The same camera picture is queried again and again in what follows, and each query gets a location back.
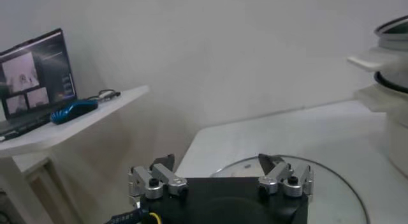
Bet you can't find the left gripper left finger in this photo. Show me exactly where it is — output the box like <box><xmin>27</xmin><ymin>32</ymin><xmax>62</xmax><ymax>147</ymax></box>
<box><xmin>127</xmin><ymin>153</ymin><xmax>189</xmax><ymax>209</ymax></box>

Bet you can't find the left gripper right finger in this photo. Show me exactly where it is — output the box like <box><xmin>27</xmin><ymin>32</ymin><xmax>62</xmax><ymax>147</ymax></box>
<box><xmin>257</xmin><ymin>153</ymin><xmax>316</xmax><ymax>198</ymax></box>

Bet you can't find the glass lid with cream handle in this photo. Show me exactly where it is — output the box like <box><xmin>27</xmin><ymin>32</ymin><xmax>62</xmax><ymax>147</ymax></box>
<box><xmin>209</xmin><ymin>154</ymin><xmax>371</xmax><ymax>224</ymax></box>

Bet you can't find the stainless steel steamer basket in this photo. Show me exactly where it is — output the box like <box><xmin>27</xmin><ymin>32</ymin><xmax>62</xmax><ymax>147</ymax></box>
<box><xmin>346</xmin><ymin>15</ymin><xmax>408</xmax><ymax>94</ymax></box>

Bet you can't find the white side table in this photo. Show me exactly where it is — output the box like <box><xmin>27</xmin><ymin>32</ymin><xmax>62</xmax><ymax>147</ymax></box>
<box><xmin>0</xmin><ymin>85</ymin><xmax>150</xmax><ymax>224</ymax></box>

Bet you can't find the blue computer mouse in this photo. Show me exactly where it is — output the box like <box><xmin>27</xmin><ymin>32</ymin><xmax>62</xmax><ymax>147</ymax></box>
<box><xmin>50</xmin><ymin>98</ymin><xmax>99</xmax><ymax>125</ymax></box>

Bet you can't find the white electric cooker base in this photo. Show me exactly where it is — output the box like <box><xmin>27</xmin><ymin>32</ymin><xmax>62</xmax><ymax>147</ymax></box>
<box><xmin>354</xmin><ymin>71</ymin><xmax>408</xmax><ymax>179</ymax></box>

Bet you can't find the black laptop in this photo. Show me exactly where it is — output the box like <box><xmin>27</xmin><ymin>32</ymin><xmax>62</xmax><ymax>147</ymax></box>
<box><xmin>0</xmin><ymin>27</ymin><xmax>78</xmax><ymax>143</ymax></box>

